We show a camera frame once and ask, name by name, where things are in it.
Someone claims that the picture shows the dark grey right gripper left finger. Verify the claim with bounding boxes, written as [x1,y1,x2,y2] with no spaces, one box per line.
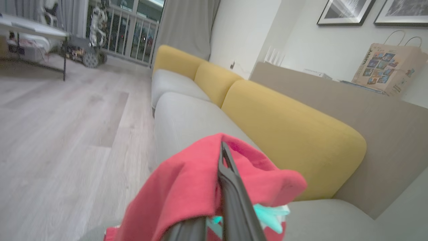
[162,217,208,241]

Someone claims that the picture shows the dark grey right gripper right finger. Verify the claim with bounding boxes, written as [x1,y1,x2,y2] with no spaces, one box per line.
[217,141,267,241]

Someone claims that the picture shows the red white shirt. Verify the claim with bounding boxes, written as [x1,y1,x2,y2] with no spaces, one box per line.
[104,133,307,241]

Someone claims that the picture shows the grey sofa seat cushion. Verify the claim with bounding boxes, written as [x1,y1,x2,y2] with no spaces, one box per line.
[151,69,211,109]
[284,199,380,241]
[154,92,262,165]

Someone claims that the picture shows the yellow sofa back cushion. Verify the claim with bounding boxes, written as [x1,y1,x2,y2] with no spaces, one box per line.
[194,61,244,108]
[152,45,207,81]
[221,79,367,201]

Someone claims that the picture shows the white router with antennas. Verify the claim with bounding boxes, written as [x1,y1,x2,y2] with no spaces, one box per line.
[264,46,285,66]

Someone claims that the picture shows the white flat box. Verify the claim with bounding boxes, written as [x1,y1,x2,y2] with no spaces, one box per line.
[303,68,332,80]

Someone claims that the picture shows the flat dark book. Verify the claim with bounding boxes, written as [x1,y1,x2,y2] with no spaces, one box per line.
[339,80,386,95]

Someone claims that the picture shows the grey curtain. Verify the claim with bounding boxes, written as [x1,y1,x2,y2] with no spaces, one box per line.
[56,0,89,38]
[152,0,221,65]

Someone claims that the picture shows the white window railing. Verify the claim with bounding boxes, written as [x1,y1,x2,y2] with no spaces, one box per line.
[100,3,159,66]

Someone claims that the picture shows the brown printed paper bag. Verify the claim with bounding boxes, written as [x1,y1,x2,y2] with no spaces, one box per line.
[351,30,428,98]

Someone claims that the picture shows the wheeled robot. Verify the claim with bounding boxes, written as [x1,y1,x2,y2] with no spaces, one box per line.
[66,0,108,69]

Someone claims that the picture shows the black framed picture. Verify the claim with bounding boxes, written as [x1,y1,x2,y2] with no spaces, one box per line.
[373,0,428,27]
[317,0,377,26]

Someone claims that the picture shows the white box under table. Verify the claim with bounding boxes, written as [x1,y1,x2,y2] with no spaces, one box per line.
[6,33,51,63]

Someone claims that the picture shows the white table black legs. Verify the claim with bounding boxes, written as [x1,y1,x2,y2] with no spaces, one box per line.
[0,13,70,81]

